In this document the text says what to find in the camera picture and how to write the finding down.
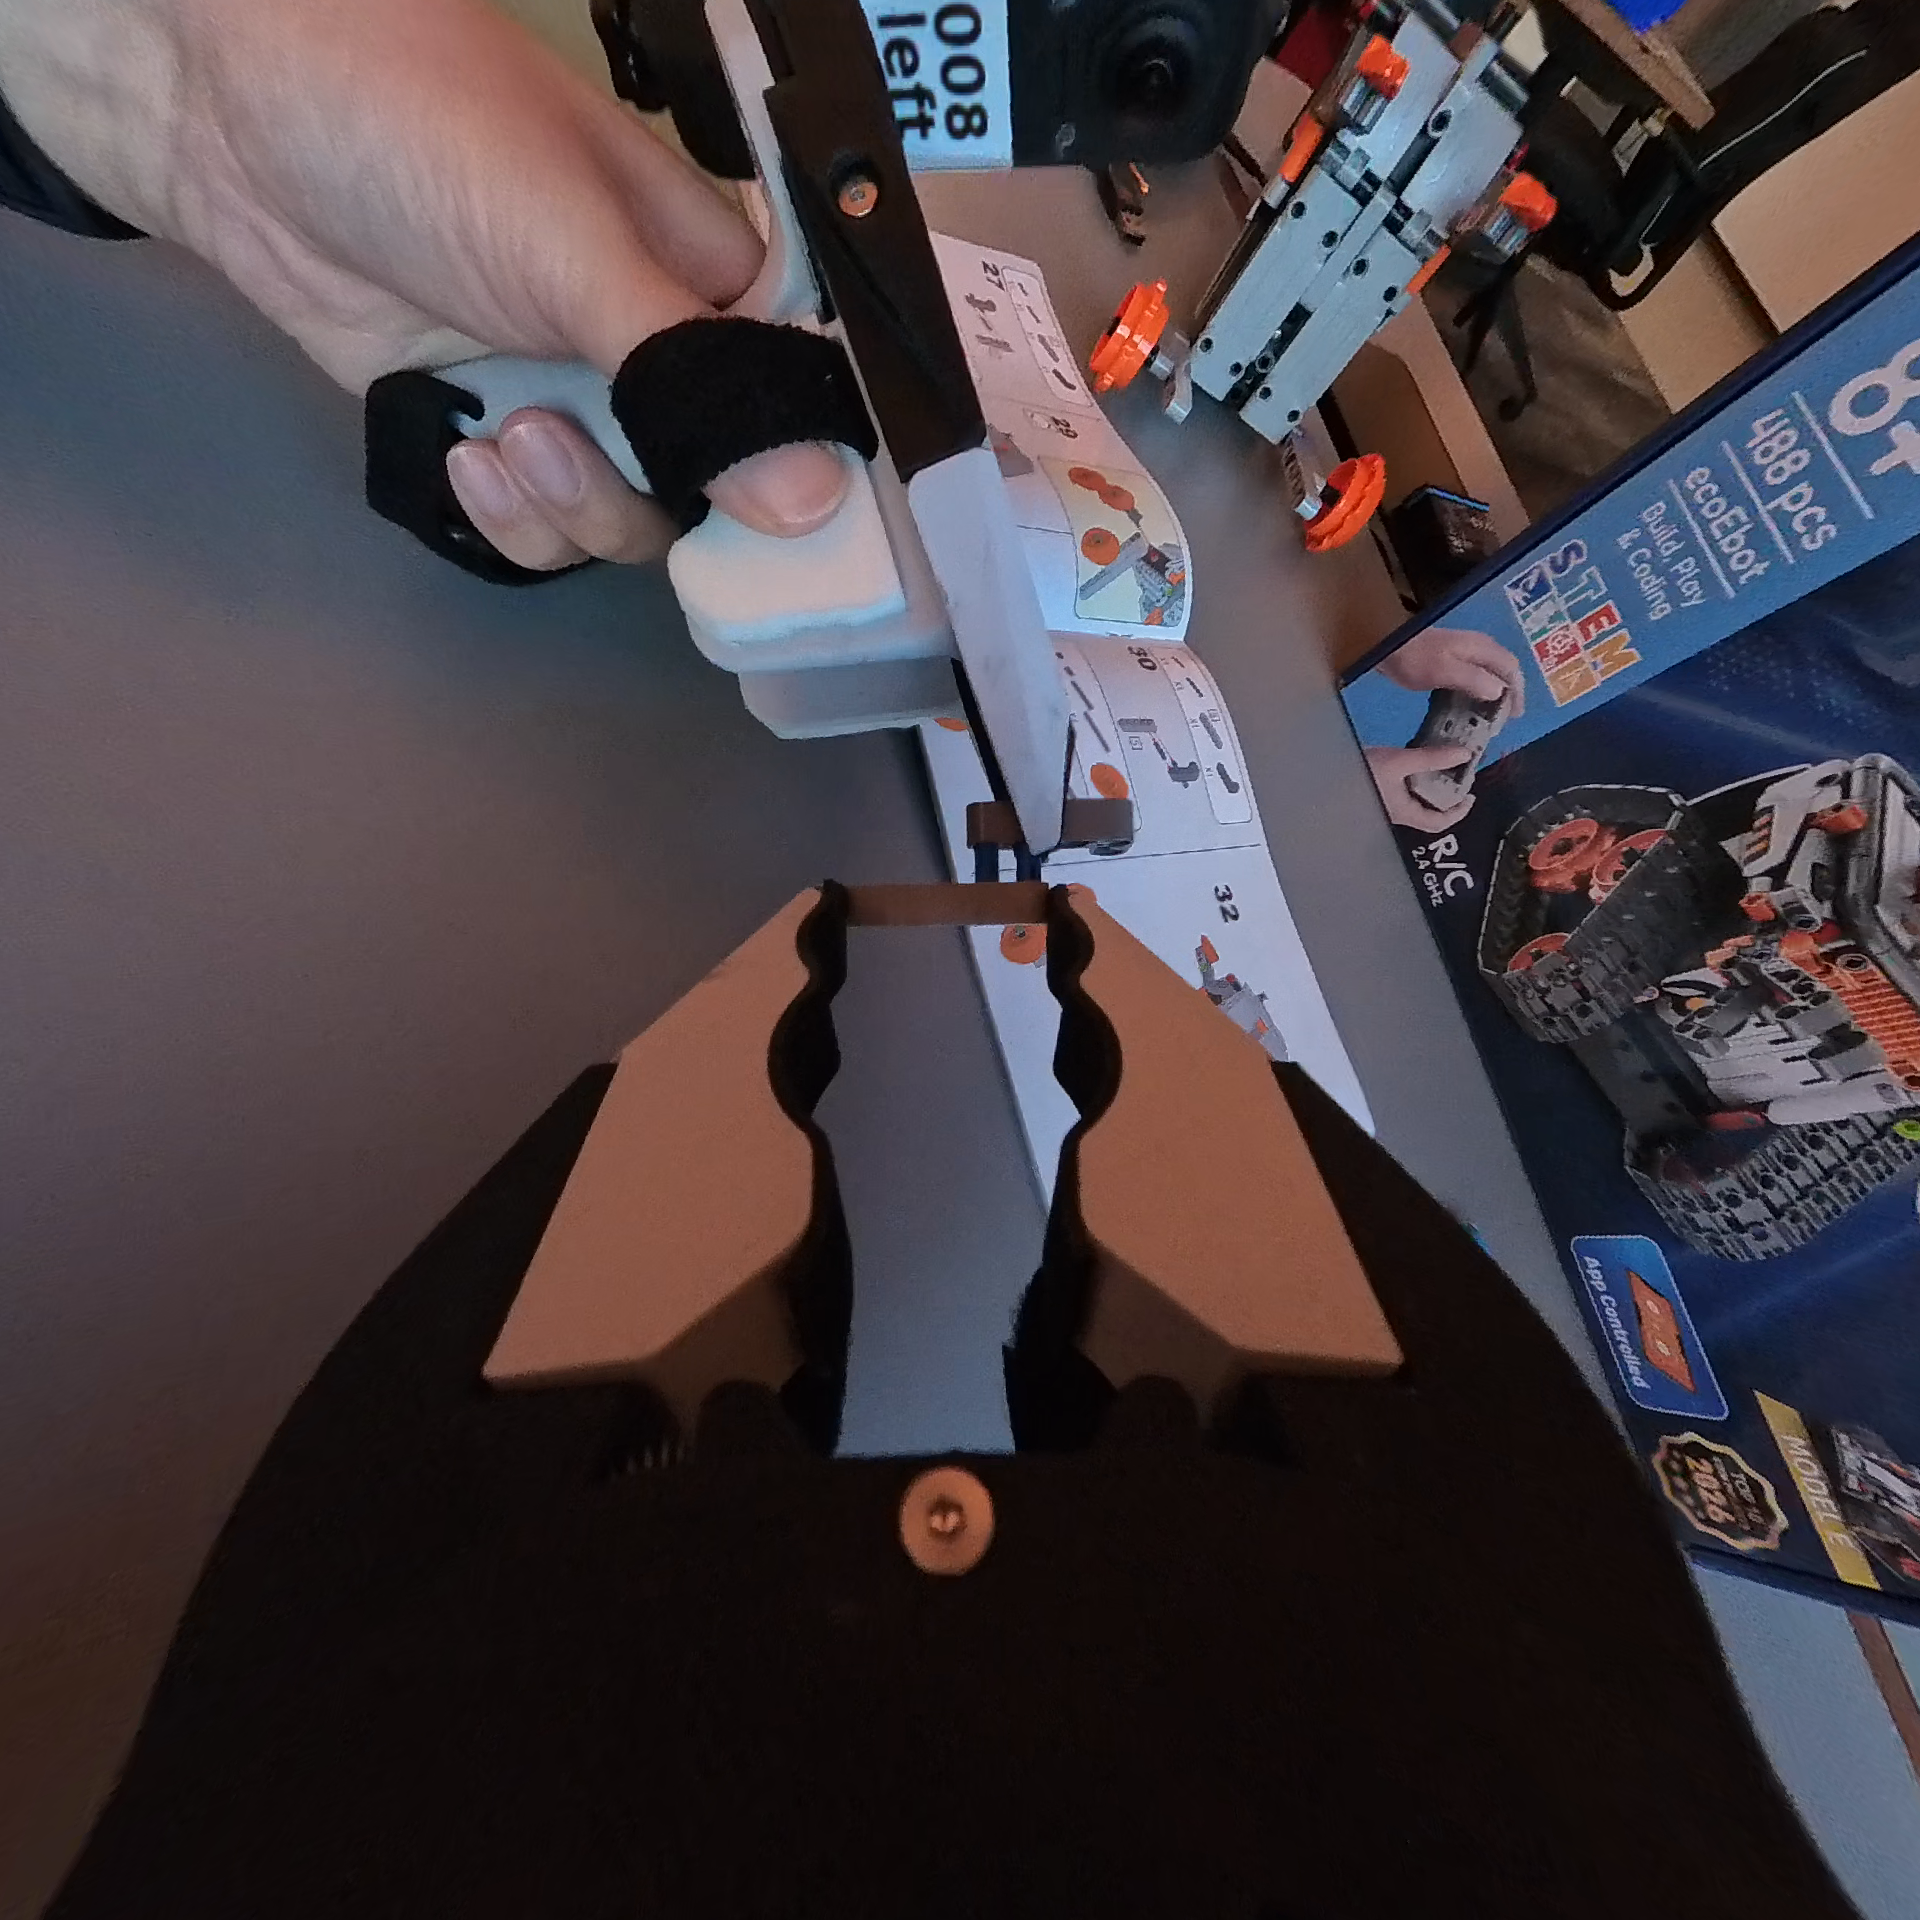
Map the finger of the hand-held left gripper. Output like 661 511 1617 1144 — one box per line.
734 654 972 748
905 437 1079 851

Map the light grey technic beam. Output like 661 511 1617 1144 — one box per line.
841 881 1074 929

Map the small black box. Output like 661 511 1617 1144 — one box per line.
1387 482 1503 602

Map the open instruction booklet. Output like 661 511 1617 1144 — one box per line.
918 232 1380 1210

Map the dark grey technic beam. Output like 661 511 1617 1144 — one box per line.
966 797 1134 860

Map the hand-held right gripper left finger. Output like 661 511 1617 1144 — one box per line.
480 884 852 1454

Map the grey desk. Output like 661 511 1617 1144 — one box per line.
0 150 1920 1920

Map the blue robot kit box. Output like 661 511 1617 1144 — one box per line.
1339 276 1920 1619

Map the grey orange toy robot model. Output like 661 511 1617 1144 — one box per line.
1087 0 1560 558

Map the person's left hand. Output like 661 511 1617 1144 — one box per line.
0 0 852 580

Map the tan cardboard box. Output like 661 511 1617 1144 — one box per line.
1613 141 1920 413

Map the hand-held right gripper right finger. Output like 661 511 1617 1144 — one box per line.
1003 884 1408 1454

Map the black wristband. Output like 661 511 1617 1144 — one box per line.
0 82 153 246

